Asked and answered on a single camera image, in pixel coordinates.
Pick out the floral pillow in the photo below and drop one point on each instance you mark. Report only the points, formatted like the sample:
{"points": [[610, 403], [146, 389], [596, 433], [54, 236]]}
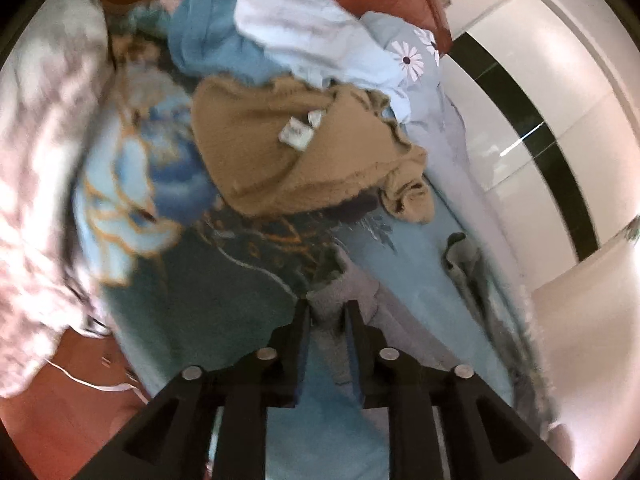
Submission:
{"points": [[52, 84]]}

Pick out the white garment label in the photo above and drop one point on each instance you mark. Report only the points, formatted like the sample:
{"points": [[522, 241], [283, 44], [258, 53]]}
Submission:
{"points": [[298, 133]]}

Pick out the grey floral duvet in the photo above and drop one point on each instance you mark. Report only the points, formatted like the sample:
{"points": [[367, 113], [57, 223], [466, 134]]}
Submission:
{"points": [[435, 124]]}

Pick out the tan knit sweater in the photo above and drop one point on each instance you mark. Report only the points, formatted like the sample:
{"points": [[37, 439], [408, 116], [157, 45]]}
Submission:
{"points": [[355, 149]]}

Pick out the teal floral bedsheet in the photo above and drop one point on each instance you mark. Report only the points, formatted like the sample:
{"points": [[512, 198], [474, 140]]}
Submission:
{"points": [[227, 281]]}

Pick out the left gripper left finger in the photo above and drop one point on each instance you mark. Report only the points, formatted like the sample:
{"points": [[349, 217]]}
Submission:
{"points": [[211, 424]]}

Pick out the white glossy wardrobe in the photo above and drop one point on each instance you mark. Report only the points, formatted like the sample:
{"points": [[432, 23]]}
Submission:
{"points": [[549, 138]]}

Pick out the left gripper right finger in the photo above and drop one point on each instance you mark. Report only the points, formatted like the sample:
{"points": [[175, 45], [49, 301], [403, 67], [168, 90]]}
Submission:
{"points": [[442, 423]]}

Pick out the light blue garment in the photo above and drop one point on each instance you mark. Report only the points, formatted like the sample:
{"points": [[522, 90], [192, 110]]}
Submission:
{"points": [[320, 42]]}

